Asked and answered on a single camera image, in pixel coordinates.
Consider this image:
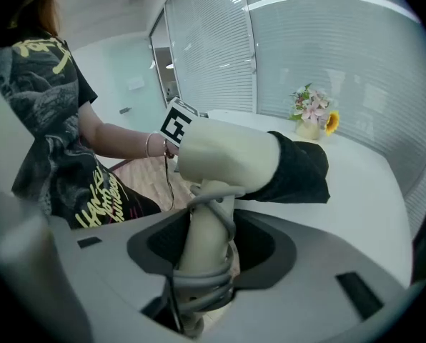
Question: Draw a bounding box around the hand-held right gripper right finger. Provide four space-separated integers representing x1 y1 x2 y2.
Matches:
204 209 411 343

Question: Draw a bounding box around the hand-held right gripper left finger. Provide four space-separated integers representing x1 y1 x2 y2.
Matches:
50 209 192 343

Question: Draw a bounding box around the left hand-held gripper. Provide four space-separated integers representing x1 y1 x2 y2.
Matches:
159 96 209 148

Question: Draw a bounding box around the cream hair dryer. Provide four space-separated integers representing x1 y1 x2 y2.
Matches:
172 118 282 339

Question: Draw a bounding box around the black fabric bag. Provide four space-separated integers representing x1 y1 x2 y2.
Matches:
234 130 332 204

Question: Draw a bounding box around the person's left forearm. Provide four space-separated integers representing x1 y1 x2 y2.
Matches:
79 104 180 161

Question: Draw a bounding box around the person's black printed shirt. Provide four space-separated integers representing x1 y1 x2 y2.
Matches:
0 36 162 230

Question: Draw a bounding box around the potted artificial flower bouquet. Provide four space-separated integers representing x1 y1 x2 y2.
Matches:
287 82 342 141

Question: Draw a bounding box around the dark beaded bracelet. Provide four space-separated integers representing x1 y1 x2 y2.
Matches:
162 138 177 160

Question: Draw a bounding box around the thin dark wrist cord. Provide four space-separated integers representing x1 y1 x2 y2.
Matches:
164 154 175 210

